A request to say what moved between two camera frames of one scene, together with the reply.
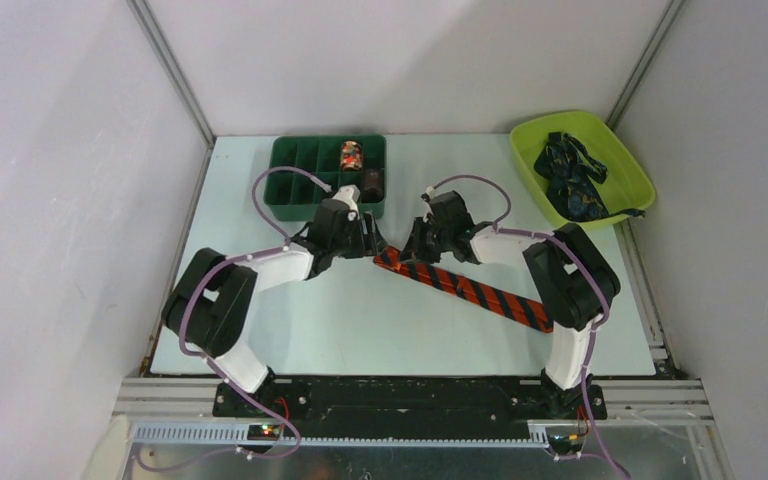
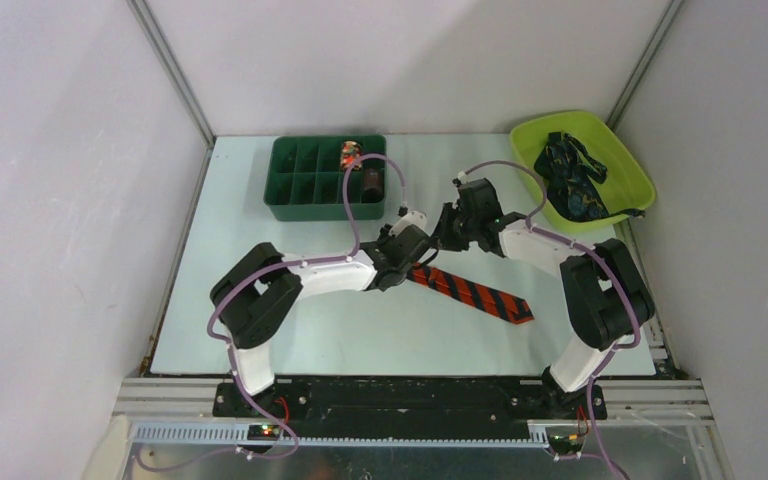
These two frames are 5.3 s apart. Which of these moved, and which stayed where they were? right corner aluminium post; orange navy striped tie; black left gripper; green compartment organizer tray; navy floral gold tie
Moved: orange navy striped tie; black left gripper
Stayed: right corner aluminium post; navy floral gold tie; green compartment organizer tray
